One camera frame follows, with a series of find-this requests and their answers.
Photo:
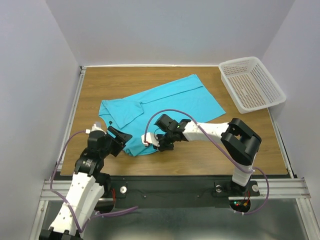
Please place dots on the turquoise t shirt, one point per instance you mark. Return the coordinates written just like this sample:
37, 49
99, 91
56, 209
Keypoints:
133, 114

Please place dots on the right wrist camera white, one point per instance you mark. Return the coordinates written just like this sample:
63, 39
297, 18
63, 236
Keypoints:
150, 139

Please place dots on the right aluminium frame rail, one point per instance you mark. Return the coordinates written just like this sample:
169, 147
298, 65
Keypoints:
282, 146

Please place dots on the aluminium frame rail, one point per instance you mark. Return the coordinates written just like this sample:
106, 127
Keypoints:
73, 108
282, 146
289, 188

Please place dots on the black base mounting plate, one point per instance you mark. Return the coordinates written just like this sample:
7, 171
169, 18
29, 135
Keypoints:
186, 191

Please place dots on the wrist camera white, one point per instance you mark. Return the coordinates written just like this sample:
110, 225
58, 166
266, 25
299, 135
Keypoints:
150, 139
95, 127

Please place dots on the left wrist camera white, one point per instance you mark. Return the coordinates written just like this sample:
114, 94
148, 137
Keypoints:
95, 127

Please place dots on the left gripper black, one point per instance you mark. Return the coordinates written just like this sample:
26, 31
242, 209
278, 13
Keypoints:
116, 139

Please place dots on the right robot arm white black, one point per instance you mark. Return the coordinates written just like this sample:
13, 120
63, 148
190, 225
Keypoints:
240, 141

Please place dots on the white plastic basket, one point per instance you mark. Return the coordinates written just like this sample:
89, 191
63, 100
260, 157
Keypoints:
250, 85

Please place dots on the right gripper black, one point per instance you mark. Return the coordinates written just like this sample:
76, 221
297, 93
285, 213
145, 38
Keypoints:
161, 143

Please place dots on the left aluminium frame rail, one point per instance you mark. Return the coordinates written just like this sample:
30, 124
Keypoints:
73, 108

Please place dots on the front aluminium frame rail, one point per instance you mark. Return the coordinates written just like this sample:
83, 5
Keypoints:
289, 188

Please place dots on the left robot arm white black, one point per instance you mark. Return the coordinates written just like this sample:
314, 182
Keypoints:
87, 186

